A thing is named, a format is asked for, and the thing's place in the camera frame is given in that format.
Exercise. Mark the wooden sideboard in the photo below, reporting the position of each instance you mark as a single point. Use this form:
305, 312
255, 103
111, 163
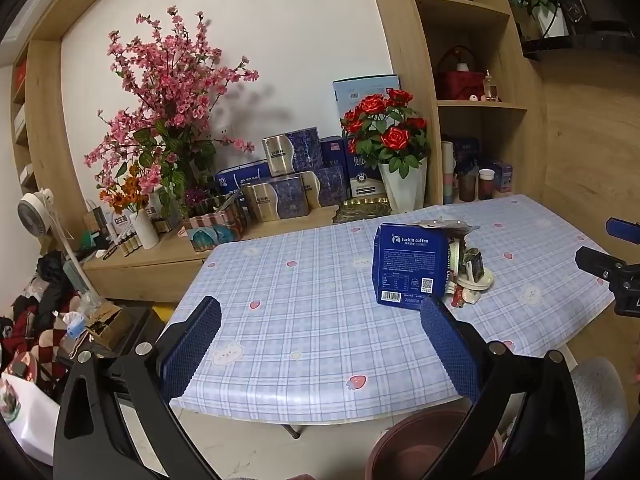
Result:
160, 265

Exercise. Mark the blue coffee box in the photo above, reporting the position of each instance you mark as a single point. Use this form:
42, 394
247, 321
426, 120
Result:
407, 265

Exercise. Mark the perfume bottle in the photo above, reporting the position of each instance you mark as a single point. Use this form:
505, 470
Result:
491, 87

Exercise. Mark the row of small bottles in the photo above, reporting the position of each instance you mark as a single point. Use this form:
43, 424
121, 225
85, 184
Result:
130, 245

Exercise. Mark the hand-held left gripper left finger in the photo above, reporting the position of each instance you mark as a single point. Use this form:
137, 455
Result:
192, 345

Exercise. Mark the blue and white box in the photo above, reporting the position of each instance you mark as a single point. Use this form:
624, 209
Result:
365, 182

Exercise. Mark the purple flowers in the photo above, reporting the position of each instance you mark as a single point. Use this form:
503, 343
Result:
197, 197

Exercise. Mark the silver foil sheet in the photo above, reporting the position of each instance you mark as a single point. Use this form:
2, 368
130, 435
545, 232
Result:
445, 225

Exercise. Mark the pink blossom bouquet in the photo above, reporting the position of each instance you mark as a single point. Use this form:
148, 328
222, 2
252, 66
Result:
165, 90

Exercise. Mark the white desk fan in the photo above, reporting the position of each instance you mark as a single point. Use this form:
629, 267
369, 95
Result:
35, 215

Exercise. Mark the pile of clothes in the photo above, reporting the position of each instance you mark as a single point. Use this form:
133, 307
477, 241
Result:
30, 330

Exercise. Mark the light blue box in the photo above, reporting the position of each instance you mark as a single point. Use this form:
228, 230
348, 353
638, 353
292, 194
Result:
360, 92

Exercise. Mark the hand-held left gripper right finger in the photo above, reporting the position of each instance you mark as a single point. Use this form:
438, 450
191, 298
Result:
450, 345

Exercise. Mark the black appliance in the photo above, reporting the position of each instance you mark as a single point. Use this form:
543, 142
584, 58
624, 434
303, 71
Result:
595, 15

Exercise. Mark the green and gold wrapper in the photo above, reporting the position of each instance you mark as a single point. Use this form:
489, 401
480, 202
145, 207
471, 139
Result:
474, 265

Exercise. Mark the blue plaid tablecloth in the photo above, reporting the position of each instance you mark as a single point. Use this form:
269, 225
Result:
310, 320

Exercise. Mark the red paper cup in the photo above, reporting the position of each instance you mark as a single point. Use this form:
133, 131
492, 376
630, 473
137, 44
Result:
486, 187

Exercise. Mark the small dark blue box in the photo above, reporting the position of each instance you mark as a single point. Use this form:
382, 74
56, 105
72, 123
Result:
331, 152

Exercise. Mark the grey fluffy stool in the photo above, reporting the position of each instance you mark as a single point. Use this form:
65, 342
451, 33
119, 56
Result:
600, 410

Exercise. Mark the white cylindrical vase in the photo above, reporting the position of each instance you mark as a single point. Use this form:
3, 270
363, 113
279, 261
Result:
146, 230

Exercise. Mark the white faceted vase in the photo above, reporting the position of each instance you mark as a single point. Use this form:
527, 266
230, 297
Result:
405, 190

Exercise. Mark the brown plastic bucket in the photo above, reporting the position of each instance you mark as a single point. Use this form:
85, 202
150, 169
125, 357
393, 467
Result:
420, 440

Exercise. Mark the stack of pastel cups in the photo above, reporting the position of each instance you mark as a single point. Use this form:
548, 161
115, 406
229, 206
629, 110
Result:
448, 175

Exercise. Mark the pink wavy container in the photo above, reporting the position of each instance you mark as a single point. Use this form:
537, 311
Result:
220, 222

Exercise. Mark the orange flower bunch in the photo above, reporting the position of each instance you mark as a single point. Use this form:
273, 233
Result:
125, 192

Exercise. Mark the flat blue box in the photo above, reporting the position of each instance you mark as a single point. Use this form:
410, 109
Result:
242, 175

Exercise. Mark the dark blue shelf box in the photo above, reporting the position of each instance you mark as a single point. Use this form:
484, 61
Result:
467, 152

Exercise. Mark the brown cup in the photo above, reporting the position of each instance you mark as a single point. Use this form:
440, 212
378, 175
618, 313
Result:
468, 187

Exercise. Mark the cardboard box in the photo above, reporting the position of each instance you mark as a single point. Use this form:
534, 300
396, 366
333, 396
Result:
105, 327

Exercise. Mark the gold tray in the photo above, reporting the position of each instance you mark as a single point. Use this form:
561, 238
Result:
360, 210

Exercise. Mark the wooden shelf unit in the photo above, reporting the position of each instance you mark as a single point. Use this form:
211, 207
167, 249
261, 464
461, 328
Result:
505, 125

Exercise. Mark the white plant pot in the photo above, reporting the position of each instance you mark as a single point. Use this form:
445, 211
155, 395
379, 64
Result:
552, 22

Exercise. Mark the purple box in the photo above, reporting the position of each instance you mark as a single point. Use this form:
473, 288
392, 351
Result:
502, 177

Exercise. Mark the red rose bouquet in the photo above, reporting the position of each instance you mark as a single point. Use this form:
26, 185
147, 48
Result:
387, 132

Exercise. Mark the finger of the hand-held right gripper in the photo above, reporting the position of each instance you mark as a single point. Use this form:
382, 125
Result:
622, 231
600, 262

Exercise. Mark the red basket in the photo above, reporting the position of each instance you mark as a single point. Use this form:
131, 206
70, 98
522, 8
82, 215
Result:
460, 85

